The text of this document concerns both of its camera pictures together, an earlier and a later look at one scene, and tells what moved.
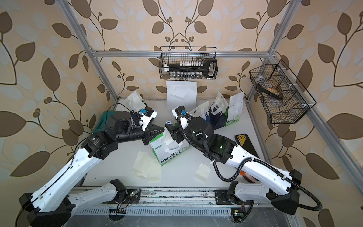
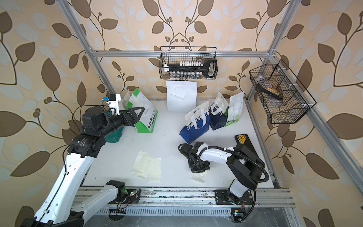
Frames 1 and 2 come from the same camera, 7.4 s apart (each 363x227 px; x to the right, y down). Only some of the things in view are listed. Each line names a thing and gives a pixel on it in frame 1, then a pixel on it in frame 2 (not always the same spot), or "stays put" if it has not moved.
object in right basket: [268, 89] stays put
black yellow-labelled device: [243, 140] stays put
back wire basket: [188, 63] stays put
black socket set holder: [192, 70] stays put
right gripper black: [176, 133] to [194, 170]
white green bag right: [233, 112] stays put
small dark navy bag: [149, 111] to [126, 100]
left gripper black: [150, 132] to [132, 118]
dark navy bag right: [217, 110] stays put
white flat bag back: [181, 93] stays put
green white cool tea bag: [165, 149] to [146, 121]
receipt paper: [203, 172] stays put
